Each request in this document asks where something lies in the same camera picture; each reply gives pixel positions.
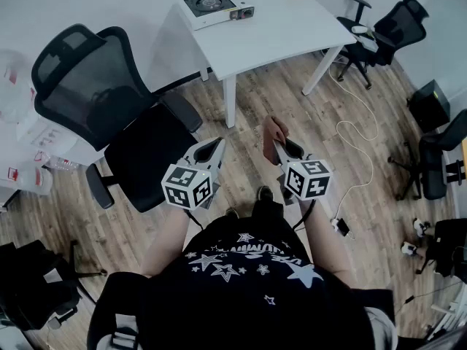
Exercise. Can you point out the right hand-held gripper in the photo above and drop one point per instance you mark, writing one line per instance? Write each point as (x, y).
(310, 179)

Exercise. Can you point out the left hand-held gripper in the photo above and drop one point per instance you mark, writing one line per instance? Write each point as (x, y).
(186, 188)

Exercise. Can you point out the brown cloth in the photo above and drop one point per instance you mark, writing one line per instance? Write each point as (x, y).
(271, 133)

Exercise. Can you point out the white portable gas stove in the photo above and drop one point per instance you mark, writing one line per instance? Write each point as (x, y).
(204, 18)

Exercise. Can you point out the person's left forearm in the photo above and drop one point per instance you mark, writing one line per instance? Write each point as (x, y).
(164, 243)

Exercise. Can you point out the person's right forearm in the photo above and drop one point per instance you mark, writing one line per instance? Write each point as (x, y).
(324, 239)

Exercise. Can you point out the person's right black shoe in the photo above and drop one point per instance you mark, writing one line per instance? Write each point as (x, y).
(264, 193)

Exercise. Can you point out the person's black shoe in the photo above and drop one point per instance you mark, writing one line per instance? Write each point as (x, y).
(264, 193)
(231, 213)

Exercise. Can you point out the black mesh office chair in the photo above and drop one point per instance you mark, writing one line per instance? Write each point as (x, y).
(146, 159)

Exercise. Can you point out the person's left black shoe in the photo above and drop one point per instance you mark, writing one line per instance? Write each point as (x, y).
(231, 213)

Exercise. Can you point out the white charger plug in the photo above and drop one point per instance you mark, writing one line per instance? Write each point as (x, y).
(335, 224)

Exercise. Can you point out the black phone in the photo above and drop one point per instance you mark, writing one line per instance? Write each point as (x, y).
(343, 227)

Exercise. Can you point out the white table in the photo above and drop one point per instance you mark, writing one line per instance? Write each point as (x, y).
(277, 38)

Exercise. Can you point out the grey flat box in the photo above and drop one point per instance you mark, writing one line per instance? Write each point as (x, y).
(368, 43)

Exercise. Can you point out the small white bottle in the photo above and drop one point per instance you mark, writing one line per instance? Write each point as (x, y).
(359, 29)

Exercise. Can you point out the black cube box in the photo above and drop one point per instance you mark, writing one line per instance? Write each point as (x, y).
(428, 106)

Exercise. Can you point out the person's body black star shirt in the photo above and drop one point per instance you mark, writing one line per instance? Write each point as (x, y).
(237, 297)

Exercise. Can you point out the white cardboard box red print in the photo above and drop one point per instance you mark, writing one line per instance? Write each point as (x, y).
(47, 137)

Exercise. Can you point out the black office chair holding items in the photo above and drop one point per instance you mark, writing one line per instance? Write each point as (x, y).
(397, 27)

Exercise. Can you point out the yellow wooden board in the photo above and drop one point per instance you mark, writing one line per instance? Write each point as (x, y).
(462, 151)

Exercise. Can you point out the black star chair base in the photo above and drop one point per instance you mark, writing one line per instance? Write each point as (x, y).
(85, 273)

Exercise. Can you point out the clear plastic jug red label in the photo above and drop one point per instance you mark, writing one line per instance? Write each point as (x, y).
(25, 179)

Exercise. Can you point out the clear plastic bag red print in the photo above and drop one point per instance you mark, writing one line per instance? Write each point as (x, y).
(14, 86)

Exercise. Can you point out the black backpack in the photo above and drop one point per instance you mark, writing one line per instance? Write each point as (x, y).
(36, 294)

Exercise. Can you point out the black swivel chair grey frame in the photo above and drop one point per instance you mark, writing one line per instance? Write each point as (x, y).
(434, 166)

